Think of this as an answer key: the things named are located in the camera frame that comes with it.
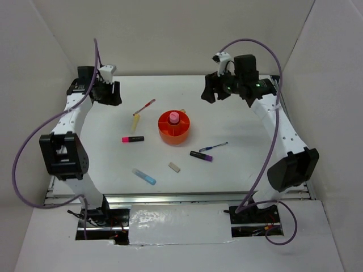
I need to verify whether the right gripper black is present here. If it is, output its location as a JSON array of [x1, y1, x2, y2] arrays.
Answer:
[[200, 66, 242, 104]]

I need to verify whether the yellow highlighter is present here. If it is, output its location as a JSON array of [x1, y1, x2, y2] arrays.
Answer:
[[130, 114, 140, 134]]

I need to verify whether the red pen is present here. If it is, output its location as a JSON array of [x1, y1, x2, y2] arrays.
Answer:
[[133, 99, 156, 116]]

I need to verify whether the blue pen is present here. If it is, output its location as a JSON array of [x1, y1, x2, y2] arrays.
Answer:
[[199, 142, 228, 152]]

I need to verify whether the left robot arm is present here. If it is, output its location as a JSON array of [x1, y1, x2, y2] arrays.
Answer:
[[39, 64, 122, 226]]

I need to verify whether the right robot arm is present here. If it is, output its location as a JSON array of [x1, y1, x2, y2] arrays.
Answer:
[[201, 52, 319, 222]]

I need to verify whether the pink black highlighter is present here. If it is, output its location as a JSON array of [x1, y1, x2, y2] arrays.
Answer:
[[121, 136, 145, 143]]

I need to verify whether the orange round organizer container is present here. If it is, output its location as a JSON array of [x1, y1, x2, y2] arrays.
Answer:
[[158, 110, 191, 146]]

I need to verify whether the purple black highlighter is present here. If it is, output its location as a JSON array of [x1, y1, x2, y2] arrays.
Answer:
[[189, 151, 213, 162]]

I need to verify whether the beige eraser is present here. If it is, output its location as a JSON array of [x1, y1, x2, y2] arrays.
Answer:
[[168, 162, 180, 173]]

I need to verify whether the blue clear highlighter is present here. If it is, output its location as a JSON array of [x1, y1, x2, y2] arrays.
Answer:
[[132, 168, 157, 185]]

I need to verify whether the white cover panel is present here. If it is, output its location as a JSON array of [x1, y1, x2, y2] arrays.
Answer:
[[129, 203, 232, 245]]

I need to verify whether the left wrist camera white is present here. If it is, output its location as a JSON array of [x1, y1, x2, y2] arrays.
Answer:
[[98, 64, 117, 84]]

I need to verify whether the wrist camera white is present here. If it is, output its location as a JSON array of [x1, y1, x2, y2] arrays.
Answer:
[[212, 51, 233, 77], [98, 64, 117, 84]]

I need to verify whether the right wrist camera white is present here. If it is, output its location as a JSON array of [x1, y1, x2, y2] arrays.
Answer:
[[212, 51, 233, 77]]

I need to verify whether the aluminium front rail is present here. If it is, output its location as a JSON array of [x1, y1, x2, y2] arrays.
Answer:
[[44, 188, 310, 205]]

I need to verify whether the aluminium rail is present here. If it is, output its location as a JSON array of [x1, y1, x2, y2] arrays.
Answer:
[[271, 75, 317, 201], [44, 188, 310, 205]]

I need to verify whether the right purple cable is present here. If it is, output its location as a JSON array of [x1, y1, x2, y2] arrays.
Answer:
[[220, 39, 297, 245]]

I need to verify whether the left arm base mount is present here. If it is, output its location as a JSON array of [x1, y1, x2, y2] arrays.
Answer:
[[67, 197, 131, 246]]

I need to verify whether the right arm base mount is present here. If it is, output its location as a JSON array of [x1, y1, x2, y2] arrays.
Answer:
[[223, 205, 283, 237]]

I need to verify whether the aluminium right rail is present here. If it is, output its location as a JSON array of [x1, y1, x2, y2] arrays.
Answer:
[[271, 75, 317, 201]]

